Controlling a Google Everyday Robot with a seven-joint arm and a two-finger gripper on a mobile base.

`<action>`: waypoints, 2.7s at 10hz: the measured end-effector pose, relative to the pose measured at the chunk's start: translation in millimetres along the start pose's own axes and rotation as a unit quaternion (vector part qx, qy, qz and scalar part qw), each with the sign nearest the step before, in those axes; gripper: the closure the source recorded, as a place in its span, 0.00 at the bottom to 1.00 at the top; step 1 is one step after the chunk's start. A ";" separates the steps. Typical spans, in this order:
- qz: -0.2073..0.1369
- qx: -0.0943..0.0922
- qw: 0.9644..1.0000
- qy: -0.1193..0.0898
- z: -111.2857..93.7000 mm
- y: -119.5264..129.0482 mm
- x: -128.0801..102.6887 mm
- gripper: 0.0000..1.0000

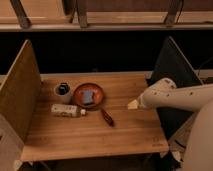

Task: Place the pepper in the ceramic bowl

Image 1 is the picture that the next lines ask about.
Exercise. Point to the white plastic bottle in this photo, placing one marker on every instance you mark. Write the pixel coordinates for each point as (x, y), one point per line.
(67, 110)

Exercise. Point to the wooden shelf rail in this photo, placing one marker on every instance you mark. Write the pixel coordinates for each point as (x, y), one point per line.
(105, 15)

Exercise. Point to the white ceramic cup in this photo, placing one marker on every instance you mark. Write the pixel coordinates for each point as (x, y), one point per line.
(63, 92)

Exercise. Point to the blue sponge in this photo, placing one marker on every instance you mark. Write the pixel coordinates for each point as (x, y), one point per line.
(88, 97)

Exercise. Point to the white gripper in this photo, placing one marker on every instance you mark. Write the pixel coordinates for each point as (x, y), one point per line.
(145, 100)

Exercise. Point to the left wooden side panel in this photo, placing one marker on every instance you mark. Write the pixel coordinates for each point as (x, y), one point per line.
(19, 91)

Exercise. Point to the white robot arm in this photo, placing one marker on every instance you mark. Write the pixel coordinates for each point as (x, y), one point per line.
(164, 93)

